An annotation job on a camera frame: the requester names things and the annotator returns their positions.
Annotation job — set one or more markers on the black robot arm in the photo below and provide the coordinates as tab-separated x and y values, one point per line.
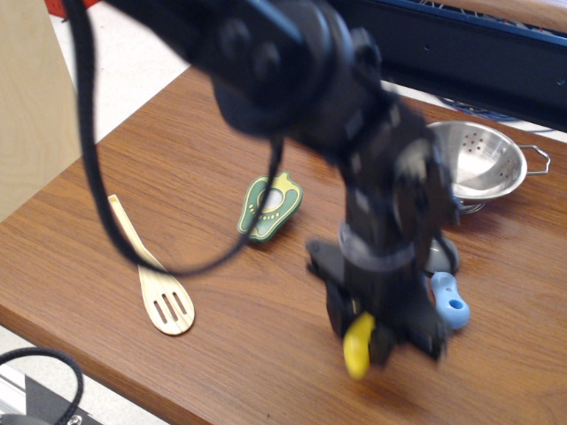
293	69

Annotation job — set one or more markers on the green toy pepper half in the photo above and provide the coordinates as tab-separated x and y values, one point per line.
265	212

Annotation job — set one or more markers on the light wooden panel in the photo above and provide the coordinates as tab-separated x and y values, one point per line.
39	130

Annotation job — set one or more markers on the wooden slotted spatula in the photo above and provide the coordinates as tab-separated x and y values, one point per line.
166	301

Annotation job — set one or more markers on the red box on floor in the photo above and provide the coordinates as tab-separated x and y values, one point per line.
57	9

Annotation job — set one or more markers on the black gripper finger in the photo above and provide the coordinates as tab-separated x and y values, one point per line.
342	308
381	344

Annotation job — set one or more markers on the grey blue ice cream scoop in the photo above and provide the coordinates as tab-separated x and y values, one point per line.
441	266

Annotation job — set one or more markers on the robot base with rail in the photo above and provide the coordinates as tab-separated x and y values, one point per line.
25	401

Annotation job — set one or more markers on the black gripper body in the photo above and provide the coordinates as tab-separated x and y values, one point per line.
388	283

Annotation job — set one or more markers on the steel colander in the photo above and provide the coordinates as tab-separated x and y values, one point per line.
484	163

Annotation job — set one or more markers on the yellow toy banana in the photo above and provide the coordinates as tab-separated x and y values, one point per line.
356	343

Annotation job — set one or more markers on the black metal frame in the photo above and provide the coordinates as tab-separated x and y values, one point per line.
514	71

